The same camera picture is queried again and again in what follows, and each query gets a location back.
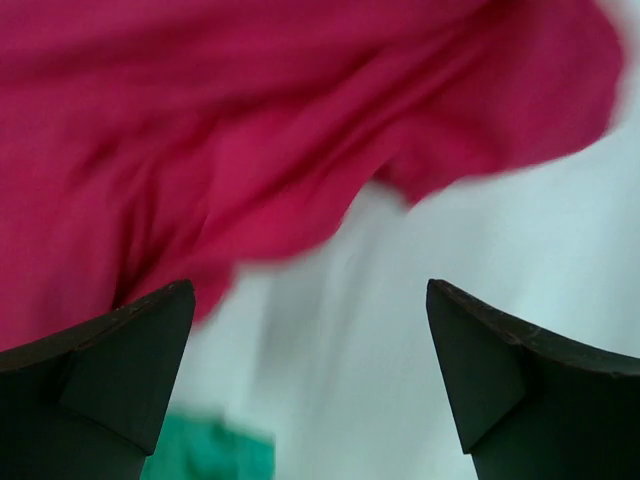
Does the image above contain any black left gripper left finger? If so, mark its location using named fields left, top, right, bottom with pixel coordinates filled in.
left=1, top=280, right=194, bottom=480

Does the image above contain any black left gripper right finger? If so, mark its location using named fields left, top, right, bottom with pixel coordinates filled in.
left=426, top=279, right=639, bottom=480

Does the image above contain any red t shirt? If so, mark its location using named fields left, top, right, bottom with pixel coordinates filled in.
left=1, top=1, right=624, bottom=349

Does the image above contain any green t shirt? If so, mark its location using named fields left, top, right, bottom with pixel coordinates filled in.
left=141, top=412, right=275, bottom=480

